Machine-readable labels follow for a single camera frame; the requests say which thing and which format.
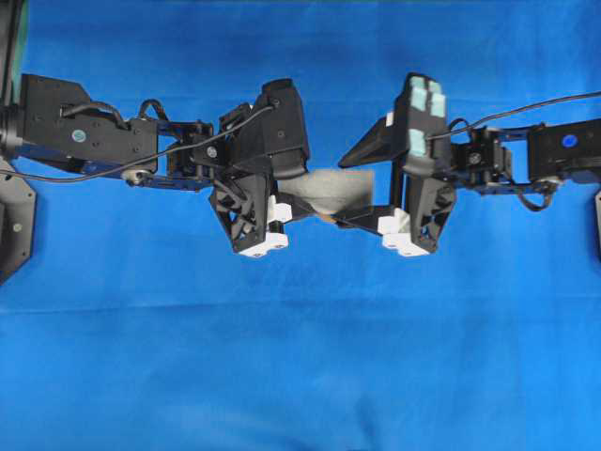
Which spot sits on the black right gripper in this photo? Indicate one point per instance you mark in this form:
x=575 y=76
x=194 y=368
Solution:
x=420 y=206

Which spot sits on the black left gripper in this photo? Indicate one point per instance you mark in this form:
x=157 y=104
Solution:
x=248 y=205

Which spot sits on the grey orange sponge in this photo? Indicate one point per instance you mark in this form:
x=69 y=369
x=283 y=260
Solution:
x=339 y=182

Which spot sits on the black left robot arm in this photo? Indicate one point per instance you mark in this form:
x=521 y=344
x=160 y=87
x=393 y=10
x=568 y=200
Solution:
x=56 y=123

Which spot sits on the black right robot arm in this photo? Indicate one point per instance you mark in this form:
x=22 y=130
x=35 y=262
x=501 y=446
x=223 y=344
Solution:
x=530 y=163

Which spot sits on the blue table cloth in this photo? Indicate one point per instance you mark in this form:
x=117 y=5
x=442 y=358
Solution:
x=135 y=327

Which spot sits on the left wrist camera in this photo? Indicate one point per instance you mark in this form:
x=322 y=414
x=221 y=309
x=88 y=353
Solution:
x=276 y=142

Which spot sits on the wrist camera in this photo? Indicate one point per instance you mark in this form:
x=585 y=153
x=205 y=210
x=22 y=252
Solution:
x=276 y=142
x=419 y=126

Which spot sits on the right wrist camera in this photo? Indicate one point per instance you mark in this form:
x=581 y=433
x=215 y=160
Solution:
x=419 y=126

